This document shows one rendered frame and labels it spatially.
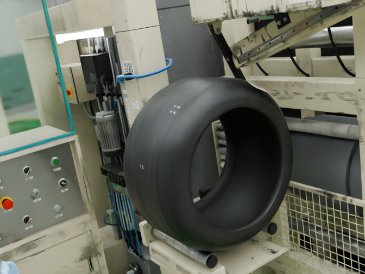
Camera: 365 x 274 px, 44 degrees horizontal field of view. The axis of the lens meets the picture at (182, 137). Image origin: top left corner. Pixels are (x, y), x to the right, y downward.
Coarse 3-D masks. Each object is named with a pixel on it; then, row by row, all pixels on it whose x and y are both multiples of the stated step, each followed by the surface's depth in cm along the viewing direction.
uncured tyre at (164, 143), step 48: (192, 96) 134; (240, 96) 139; (144, 144) 137; (192, 144) 131; (240, 144) 178; (288, 144) 155; (144, 192) 137; (240, 192) 176; (192, 240) 139; (240, 240) 148
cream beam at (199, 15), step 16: (192, 0) 167; (208, 0) 160; (224, 0) 153; (240, 0) 147; (256, 0) 141; (272, 0) 136; (288, 0) 131; (320, 0) 122; (336, 0) 126; (192, 16) 170; (208, 16) 162; (224, 16) 155; (240, 16) 149
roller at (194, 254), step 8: (160, 232) 168; (168, 240) 163; (176, 240) 159; (176, 248) 161; (184, 248) 155; (192, 248) 152; (192, 256) 151; (200, 256) 147; (208, 256) 145; (208, 264) 144; (216, 264) 146
